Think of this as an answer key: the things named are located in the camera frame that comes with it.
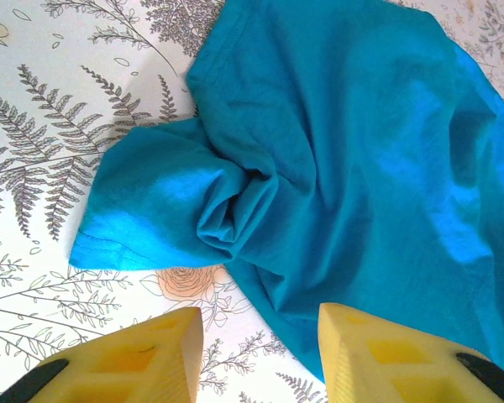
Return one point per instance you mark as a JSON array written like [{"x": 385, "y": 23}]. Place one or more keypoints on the floral tablecloth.
[{"x": 46, "y": 63}]

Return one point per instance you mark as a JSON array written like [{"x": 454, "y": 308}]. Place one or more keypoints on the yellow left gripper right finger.
[{"x": 386, "y": 365}]

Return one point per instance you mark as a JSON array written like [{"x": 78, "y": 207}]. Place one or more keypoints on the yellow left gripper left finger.
[{"x": 122, "y": 369}]

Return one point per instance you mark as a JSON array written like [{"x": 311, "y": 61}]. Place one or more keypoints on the blue t-shirt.
[{"x": 319, "y": 147}]

